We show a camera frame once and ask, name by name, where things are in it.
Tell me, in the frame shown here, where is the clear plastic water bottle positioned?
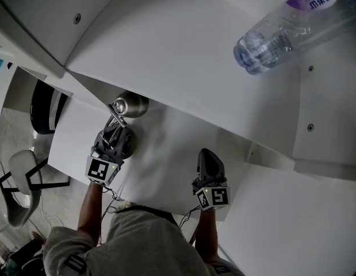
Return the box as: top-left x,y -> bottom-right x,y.
233,0 -> 356,76

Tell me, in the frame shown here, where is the person's grey shirt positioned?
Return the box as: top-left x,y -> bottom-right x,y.
43,205 -> 244,276

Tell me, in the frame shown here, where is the person's right forearm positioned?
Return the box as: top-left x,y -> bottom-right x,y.
193,207 -> 219,263

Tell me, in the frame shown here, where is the person's left forearm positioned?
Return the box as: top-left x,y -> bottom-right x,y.
76,181 -> 105,248

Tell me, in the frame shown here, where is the large white cabinet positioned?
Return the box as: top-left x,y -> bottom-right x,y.
217,165 -> 356,276

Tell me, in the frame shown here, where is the person's black trouser leg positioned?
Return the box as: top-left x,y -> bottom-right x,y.
116,205 -> 178,227

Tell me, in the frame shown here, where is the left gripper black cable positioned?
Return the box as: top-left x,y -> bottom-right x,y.
101,187 -> 124,221

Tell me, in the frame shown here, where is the grey chair with black frame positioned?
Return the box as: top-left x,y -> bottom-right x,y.
0,149 -> 71,228

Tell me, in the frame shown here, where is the person's white shoe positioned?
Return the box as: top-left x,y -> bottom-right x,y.
116,200 -> 134,211

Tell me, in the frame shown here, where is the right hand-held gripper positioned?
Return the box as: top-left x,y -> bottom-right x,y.
191,148 -> 231,212

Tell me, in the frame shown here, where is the silver metal desk lamp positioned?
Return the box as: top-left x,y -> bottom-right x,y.
102,90 -> 150,158

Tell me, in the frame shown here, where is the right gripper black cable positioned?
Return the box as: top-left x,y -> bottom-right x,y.
177,205 -> 201,244

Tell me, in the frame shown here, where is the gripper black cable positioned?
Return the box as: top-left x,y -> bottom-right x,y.
177,205 -> 201,244
101,187 -> 124,221

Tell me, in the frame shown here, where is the white table top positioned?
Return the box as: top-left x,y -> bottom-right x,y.
47,95 -> 253,223

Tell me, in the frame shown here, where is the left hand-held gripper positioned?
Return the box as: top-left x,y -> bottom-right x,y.
85,129 -> 128,187

